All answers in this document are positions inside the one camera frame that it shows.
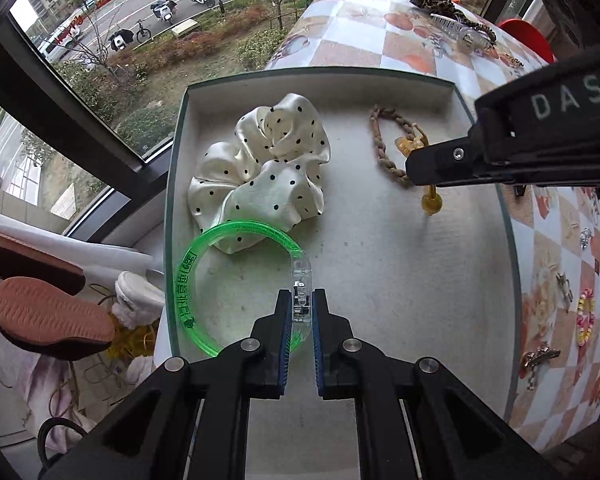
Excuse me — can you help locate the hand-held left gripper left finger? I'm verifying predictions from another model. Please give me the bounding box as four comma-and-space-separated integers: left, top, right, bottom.
40, 289, 293, 480

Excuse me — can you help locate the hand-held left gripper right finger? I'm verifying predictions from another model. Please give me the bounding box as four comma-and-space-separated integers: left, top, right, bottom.
312, 288, 561, 480

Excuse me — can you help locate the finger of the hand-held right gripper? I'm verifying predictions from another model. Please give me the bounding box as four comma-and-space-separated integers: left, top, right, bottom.
405, 135, 487, 189

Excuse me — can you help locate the grey-green cardboard box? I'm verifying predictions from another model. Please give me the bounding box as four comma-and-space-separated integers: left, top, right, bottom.
152, 67, 525, 480

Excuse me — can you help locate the green plastic bracelet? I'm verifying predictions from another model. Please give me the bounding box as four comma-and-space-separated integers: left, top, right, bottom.
172, 220, 313, 358

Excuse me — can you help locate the pink yellow spiral hair tie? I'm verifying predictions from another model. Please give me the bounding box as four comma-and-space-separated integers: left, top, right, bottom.
574, 287, 597, 347

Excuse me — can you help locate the beige hair clip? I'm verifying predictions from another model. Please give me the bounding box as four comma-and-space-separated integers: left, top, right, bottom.
520, 346, 562, 372

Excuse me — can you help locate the red chair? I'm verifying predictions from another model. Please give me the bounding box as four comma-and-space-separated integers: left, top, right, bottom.
497, 18, 557, 64

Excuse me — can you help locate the white fluffy slipper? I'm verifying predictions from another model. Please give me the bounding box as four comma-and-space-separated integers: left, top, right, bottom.
112, 270, 166, 332

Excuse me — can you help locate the white polka dot scrunchie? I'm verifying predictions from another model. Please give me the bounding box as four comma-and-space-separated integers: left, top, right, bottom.
187, 92, 332, 254

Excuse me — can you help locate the checkered printed tablecloth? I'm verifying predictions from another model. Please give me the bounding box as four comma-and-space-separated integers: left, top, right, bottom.
264, 0, 600, 453

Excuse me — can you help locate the white ledge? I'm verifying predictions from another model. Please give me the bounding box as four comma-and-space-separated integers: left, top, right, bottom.
0, 205, 154, 286

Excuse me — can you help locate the pair of brown-soled shoes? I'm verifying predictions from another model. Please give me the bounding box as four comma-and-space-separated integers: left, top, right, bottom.
0, 276, 117, 361

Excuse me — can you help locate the pink white cloth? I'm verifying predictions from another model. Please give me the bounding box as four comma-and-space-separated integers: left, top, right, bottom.
0, 320, 131, 443

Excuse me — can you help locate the brown slipper with pink sole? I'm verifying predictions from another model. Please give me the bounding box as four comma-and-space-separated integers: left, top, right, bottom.
0, 230, 86, 297

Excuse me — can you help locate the covered scooter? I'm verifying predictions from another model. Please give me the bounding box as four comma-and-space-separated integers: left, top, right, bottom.
107, 29, 135, 53

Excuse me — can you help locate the brown braided hair tie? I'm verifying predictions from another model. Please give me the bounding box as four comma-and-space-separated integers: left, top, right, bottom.
369, 104, 417, 189

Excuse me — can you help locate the clear bracelet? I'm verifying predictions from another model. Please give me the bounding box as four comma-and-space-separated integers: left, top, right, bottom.
429, 12, 492, 54

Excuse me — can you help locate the black cable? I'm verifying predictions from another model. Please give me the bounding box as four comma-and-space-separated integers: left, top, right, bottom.
36, 416, 97, 472

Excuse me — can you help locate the black window frame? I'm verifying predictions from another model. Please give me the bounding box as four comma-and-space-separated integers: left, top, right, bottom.
0, 0, 188, 242

